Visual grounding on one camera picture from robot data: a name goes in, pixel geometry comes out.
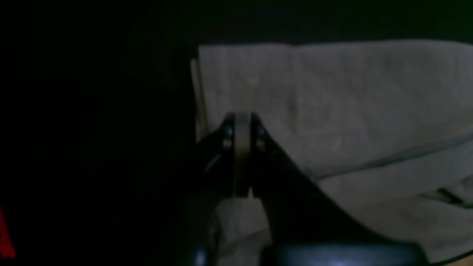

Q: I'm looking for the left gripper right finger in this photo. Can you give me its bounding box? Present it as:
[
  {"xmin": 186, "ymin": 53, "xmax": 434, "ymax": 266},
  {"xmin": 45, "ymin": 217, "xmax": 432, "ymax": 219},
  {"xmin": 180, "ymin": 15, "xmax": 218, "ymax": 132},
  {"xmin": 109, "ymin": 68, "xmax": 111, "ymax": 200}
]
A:
[{"xmin": 250, "ymin": 113, "xmax": 428, "ymax": 266}]

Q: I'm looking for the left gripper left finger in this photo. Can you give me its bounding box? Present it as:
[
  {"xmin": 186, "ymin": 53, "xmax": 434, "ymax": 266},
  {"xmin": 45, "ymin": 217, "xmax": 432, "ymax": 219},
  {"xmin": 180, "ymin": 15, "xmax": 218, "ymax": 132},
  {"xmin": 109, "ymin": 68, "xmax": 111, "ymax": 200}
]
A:
[{"xmin": 177, "ymin": 113, "xmax": 235, "ymax": 266}]

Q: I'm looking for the black table cloth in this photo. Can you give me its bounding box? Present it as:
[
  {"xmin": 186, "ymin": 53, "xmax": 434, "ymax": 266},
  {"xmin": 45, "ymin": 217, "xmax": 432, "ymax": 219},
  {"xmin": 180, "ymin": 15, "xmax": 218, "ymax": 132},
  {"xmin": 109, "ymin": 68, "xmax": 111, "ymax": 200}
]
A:
[{"xmin": 1, "ymin": 0, "xmax": 472, "ymax": 266}]

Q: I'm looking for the red black clamp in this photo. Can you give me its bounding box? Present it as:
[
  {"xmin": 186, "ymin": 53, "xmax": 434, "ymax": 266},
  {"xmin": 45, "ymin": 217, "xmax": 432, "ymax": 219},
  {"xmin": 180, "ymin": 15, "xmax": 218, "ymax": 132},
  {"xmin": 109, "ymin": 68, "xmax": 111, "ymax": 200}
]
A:
[{"xmin": 0, "ymin": 206, "xmax": 17, "ymax": 259}]

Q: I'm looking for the grey T-shirt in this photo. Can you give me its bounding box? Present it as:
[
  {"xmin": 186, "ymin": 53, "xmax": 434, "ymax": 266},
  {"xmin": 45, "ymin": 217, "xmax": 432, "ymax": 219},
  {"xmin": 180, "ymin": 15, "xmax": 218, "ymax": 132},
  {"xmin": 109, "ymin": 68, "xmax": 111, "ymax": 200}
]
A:
[{"xmin": 190, "ymin": 40, "xmax": 473, "ymax": 263}]

